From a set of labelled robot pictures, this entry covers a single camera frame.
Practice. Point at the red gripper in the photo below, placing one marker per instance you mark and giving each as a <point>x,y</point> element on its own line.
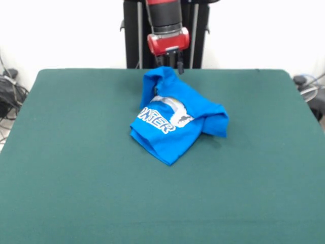
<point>167,44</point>

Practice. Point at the blue shirt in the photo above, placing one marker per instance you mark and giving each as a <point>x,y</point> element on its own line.
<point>177,137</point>

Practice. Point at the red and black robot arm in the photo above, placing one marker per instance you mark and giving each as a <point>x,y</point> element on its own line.
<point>165,14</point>

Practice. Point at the dark green table cloth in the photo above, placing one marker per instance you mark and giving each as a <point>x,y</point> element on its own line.
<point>76,198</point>

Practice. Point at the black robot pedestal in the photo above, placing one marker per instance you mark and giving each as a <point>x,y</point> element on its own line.
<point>134,33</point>

